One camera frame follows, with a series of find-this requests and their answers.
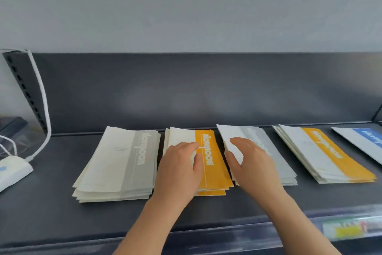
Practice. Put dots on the person's left forearm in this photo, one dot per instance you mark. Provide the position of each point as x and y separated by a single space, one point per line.
149 231

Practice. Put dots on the small orange notebook stack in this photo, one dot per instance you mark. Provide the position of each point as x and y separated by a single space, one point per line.
322 153
215 168

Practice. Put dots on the person's left hand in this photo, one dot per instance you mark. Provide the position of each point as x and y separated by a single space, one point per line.
176 177

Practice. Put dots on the white power strip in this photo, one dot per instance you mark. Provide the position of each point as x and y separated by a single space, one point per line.
13 171

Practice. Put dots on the clear plastic price rail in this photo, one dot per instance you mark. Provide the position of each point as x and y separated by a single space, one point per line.
223 237

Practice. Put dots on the small grey notebook stack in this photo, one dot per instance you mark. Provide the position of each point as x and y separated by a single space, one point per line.
113 162
283 165

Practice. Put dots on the small blue notebook stack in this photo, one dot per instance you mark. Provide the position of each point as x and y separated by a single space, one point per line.
358 141

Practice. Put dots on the slotted dark metal upright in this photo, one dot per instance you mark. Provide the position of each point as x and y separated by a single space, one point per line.
25 88
377 114

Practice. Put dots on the person's right hand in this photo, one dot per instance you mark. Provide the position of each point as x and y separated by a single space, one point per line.
256 171

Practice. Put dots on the person's right forearm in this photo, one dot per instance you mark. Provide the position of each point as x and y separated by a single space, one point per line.
301 228

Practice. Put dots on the dark grey back panel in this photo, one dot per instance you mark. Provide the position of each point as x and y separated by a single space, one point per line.
209 90

